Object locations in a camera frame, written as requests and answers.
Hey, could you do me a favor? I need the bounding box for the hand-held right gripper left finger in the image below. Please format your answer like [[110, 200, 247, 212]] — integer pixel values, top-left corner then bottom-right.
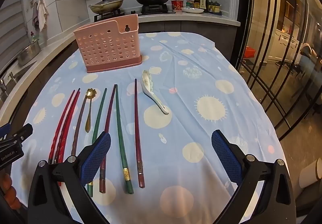
[[28, 132, 111, 224]]

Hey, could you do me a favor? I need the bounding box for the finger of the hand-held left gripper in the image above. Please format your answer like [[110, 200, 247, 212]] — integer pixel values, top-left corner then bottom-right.
[[5, 123, 34, 148], [0, 123, 12, 140]]

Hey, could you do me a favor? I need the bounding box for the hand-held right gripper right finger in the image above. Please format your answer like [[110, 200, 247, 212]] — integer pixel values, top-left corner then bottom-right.
[[211, 130, 297, 224]]

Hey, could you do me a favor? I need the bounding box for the brown twisted chopstick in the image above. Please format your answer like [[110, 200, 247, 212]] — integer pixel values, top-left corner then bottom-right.
[[71, 95, 88, 156]]

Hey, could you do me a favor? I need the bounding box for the green chopstick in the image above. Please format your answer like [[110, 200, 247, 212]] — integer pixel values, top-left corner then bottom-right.
[[115, 84, 134, 195], [87, 88, 108, 198]]

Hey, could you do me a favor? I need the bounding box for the dark red chopstick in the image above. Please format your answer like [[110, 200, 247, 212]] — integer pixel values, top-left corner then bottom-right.
[[134, 78, 146, 188], [99, 84, 117, 194]]

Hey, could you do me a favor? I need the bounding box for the gold flower teaspoon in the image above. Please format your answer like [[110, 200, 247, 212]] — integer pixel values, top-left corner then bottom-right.
[[85, 89, 98, 133]]

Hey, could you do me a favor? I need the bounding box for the white ceramic soup spoon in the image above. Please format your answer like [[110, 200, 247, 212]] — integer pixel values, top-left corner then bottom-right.
[[141, 70, 169, 115]]

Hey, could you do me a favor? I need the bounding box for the pink perforated utensil holder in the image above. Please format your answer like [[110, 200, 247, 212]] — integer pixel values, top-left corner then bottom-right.
[[73, 14, 143, 74]]

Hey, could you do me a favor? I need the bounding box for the person's left hand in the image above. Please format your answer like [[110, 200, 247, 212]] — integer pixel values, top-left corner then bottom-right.
[[0, 172, 21, 211]]

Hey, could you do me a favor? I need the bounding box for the stainless steel pot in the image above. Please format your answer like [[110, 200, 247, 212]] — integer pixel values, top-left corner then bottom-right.
[[16, 40, 42, 67]]

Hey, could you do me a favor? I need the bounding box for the white trash bin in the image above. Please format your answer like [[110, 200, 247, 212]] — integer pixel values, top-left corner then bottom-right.
[[299, 158, 322, 189]]

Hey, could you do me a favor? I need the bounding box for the blue planet print tablecloth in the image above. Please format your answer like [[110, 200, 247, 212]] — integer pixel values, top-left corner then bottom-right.
[[10, 32, 287, 224]]

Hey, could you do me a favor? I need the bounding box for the white window blind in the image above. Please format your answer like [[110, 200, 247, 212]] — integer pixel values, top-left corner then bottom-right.
[[0, 0, 29, 64]]

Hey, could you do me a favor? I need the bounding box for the white hanging towel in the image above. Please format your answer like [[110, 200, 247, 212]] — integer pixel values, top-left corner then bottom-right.
[[37, 0, 49, 32]]

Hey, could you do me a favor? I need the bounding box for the black framed glass door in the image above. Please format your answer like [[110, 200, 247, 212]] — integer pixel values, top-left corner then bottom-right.
[[236, 0, 322, 139]]

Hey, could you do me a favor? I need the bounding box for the grey chair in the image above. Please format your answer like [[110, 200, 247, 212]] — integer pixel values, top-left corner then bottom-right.
[[299, 43, 322, 74]]

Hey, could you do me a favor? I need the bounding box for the white plate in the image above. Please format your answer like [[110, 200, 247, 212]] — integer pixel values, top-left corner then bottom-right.
[[181, 7, 205, 14]]

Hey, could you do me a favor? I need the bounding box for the beige frying pan with lid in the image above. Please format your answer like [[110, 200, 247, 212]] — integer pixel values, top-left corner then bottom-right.
[[89, 0, 124, 14]]

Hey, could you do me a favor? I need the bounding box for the black gas stove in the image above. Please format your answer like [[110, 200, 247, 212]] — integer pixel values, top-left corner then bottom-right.
[[94, 4, 176, 22]]

